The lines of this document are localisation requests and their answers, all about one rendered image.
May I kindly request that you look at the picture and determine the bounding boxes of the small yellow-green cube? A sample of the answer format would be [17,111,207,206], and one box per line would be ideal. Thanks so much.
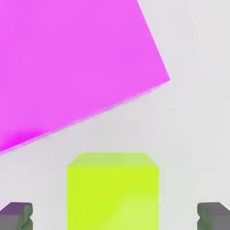
[66,152,160,230]

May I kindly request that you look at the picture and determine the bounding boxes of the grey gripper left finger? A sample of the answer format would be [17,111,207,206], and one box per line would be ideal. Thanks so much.
[0,202,34,230]

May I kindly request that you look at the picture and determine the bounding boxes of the large magenta box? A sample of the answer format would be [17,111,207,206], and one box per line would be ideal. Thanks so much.
[0,0,171,153]

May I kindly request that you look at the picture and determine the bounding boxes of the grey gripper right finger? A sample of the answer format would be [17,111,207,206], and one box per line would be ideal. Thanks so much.
[197,202,230,230]

